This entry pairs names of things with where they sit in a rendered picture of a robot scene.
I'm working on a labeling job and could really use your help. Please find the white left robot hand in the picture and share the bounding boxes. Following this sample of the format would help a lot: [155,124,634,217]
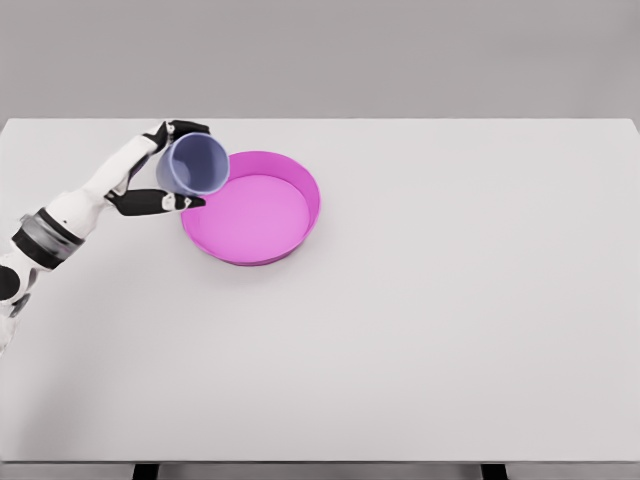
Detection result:
[82,119,210,218]

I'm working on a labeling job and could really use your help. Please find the pale blue cup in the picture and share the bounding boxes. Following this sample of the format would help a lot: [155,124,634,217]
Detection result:
[155,131,231,197]

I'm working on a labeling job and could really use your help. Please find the pink round plate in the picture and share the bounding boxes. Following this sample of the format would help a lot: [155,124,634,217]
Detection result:
[180,150,322,268]

